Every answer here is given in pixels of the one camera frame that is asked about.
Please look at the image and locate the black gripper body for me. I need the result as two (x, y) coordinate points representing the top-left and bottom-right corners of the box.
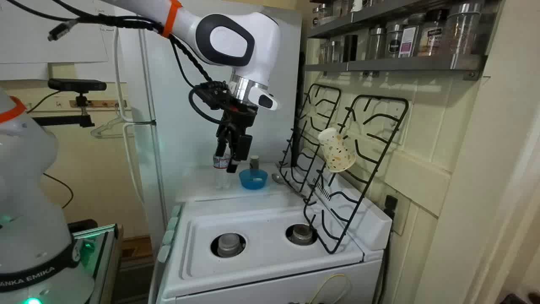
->
(215, 100), (260, 163)

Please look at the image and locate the clear plastic water bottle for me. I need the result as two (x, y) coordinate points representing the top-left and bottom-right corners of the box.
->
(213, 166), (235, 193)

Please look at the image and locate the small metal spice tin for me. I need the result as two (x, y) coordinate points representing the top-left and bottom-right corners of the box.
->
(366, 24), (388, 63)

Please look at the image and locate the white labelled spice jar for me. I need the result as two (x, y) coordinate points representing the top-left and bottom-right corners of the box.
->
(397, 23), (422, 60)

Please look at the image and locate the dark labelled spice jar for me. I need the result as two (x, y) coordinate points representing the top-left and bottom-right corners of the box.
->
(417, 9), (451, 60)

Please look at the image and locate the large glass spice jar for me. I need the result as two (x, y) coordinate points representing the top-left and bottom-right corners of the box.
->
(447, 2), (486, 58)

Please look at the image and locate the blue plastic bowl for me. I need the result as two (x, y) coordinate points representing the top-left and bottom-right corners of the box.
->
(238, 168), (270, 192)

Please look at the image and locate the white refrigerator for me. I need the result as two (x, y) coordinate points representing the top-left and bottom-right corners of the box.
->
(115, 0), (304, 242)

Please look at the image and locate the black stove grate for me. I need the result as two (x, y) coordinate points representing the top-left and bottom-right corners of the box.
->
(279, 83), (345, 207)
(302, 94), (410, 257)

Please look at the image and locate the round grey stove burner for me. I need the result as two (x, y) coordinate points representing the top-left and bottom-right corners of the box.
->
(210, 232), (248, 261)
(284, 222), (321, 249)

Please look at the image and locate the white gas stove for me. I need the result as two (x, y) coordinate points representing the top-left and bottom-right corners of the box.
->
(147, 163), (393, 304)

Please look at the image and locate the robot control cart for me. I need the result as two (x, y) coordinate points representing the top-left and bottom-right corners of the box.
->
(66, 220), (123, 304)

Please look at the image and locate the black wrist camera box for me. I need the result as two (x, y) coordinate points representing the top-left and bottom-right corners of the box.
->
(193, 80), (233, 110)

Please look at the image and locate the thin black wall cable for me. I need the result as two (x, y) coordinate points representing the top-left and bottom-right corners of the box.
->
(42, 171), (76, 212)

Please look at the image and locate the black camera on stand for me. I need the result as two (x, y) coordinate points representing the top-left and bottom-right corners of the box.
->
(32, 78), (108, 131)

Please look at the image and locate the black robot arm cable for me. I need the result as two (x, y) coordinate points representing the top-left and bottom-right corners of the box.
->
(7, 0), (225, 126)

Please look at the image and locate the grey wall spice shelf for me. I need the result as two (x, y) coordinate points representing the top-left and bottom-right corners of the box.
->
(302, 0), (503, 82)

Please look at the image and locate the wall power outlet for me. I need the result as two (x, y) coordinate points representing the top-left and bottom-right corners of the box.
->
(383, 193), (412, 239)

